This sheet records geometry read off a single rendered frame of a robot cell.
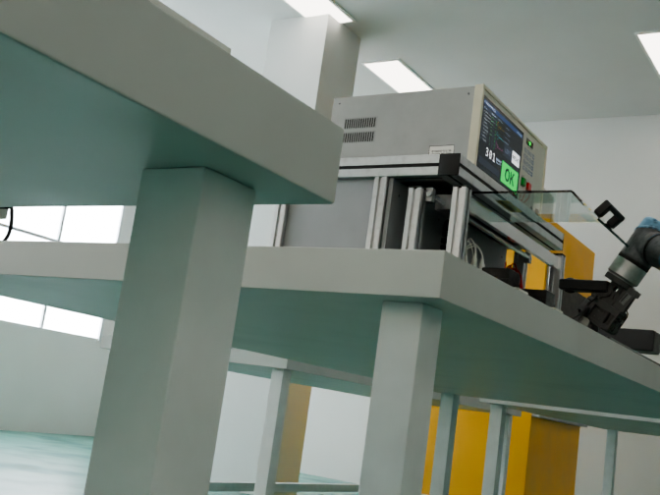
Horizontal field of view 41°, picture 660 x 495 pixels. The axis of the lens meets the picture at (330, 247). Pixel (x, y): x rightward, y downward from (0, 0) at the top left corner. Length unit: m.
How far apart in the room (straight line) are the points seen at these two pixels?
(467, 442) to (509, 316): 4.65
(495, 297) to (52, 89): 0.70
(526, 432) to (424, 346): 4.63
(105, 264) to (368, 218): 0.82
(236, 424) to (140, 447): 5.49
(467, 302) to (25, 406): 8.33
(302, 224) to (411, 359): 1.06
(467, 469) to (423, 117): 3.89
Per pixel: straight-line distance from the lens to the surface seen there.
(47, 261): 1.28
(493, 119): 2.06
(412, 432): 0.95
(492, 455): 3.64
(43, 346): 9.22
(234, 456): 5.99
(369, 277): 0.95
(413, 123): 2.06
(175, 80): 0.45
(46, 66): 0.41
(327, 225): 1.94
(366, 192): 1.91
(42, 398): 9.29
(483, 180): 1.93
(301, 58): 6.42
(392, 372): 0.96
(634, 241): 2.11
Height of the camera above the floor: 0.57
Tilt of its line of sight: 10 degrees up
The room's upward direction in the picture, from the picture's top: 8 degrees clockwise
